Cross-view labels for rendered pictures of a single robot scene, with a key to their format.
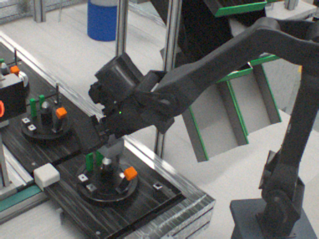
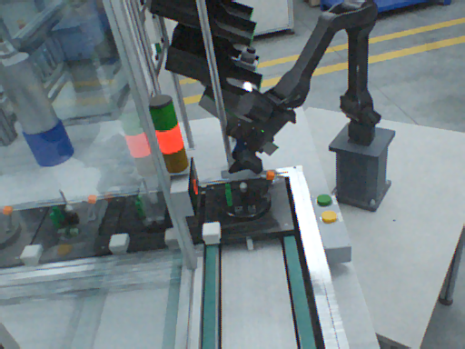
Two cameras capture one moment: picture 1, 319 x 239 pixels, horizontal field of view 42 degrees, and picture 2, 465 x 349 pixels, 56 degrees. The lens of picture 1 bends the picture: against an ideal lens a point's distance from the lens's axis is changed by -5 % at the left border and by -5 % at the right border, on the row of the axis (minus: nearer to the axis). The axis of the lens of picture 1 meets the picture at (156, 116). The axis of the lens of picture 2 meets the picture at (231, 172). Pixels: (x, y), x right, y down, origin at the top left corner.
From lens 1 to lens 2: 0.71 m
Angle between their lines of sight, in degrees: 31
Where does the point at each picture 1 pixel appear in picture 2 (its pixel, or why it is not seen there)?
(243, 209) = (340, 144)
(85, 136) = (255, 160)
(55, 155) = (193, 221)
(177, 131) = (209, 166)
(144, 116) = (285, 117)
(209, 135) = not seen: hidden behind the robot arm
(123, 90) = (268, 110)
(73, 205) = (251, 228)
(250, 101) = not seen: hidden behind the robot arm
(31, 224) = (236, 267)
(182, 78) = (300, 77)
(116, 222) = (283, 213)
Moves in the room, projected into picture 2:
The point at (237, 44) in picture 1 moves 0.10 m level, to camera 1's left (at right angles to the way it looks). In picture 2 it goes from (323, 35) to (296, 52)
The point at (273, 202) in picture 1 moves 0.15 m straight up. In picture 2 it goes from (367, 117) to (369, 64)
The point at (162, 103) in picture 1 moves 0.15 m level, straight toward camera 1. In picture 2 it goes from (298, 98) to (354, 114)
